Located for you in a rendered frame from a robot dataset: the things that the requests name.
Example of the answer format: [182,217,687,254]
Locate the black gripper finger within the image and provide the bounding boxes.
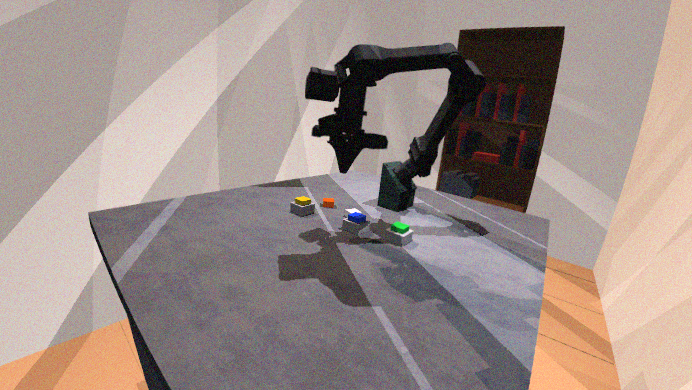
[327,140,347,173]
[341,144,365,174]

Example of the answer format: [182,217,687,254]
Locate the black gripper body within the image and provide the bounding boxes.
[311,103,388,149]

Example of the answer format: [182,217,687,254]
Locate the green button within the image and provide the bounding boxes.
[384,222,413,246]

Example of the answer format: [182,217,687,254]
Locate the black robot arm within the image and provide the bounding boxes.
[305,42,486,186]

